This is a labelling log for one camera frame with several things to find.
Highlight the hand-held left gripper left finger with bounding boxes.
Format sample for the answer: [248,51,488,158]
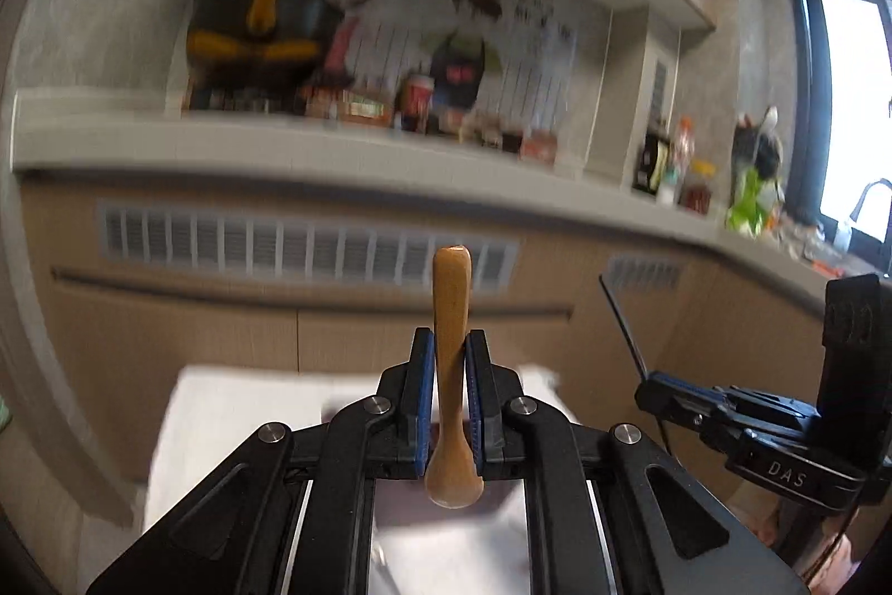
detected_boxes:
[85,326,437,595]

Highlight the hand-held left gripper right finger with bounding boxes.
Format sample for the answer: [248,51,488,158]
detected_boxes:
[466,328,809,595]

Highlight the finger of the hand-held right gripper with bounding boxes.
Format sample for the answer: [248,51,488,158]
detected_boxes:
[634,372,821,423]
[667,409,755,465]

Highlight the wooden spoon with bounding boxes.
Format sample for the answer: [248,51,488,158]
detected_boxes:
[424,244,486,510]

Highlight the short grey vent grille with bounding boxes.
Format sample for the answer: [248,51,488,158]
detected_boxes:
[605,254,689,294]

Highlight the black faucet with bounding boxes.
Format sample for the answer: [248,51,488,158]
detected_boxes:
[849,178,892,256]

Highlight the green plastic bag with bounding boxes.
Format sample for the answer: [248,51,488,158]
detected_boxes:
[724,166,786,235]

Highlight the white woven cloth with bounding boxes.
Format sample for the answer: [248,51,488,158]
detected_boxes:
[141,364,581,595]

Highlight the long grey vent grille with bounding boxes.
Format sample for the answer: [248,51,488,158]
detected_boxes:
[96,202,521,284]

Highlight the jar with yellow lid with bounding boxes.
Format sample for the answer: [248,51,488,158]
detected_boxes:
[678,161,718,213]

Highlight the dark sauce bottle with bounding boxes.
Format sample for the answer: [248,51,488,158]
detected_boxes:
[632,130,672,198]

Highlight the orange-capped bottle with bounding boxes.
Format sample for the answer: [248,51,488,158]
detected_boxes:
[669,114,699,206]

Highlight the dark-framed window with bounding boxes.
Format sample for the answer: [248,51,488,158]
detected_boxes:
[782,0,892,277]

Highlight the beige kitchen counter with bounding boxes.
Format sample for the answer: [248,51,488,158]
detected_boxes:
[10,89,858,317]

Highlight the red cup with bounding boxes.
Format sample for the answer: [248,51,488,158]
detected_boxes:
[400,72,437,134]

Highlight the narrow vertical vent grille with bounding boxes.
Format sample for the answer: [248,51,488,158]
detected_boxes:
[651,57,671,117]

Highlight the cartoon wall poster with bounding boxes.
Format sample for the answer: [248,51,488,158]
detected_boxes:
[305,0,581,112]

